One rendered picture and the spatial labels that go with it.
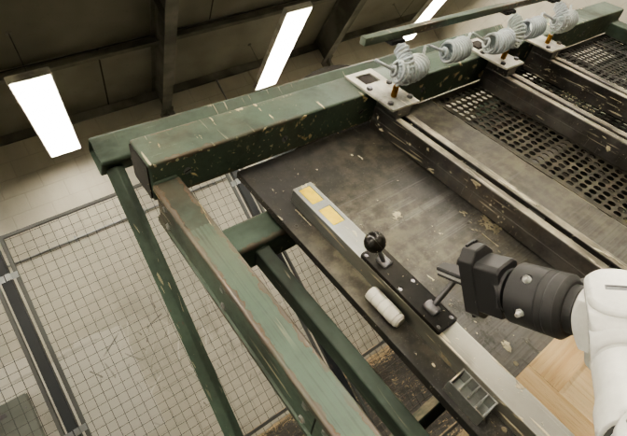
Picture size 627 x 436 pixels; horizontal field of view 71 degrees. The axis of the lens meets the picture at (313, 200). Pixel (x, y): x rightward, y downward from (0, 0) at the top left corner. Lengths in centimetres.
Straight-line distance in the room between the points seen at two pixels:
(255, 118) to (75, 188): 478
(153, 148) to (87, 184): 478
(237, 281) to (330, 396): 25
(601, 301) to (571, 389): 34
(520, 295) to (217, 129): 69
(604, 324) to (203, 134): 79
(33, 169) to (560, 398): 558
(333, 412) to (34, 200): 528
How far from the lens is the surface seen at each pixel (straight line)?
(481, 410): 82
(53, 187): 578
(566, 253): 105
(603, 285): 62
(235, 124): 103
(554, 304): 64
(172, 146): 98
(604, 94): 177
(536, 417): 81
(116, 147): 150
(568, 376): 91
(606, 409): 49
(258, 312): 75
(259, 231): 97
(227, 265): 81
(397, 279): 83
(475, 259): 70
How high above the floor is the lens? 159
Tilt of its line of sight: 5 degrees up
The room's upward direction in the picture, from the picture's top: 28 degrees counter-clockwise
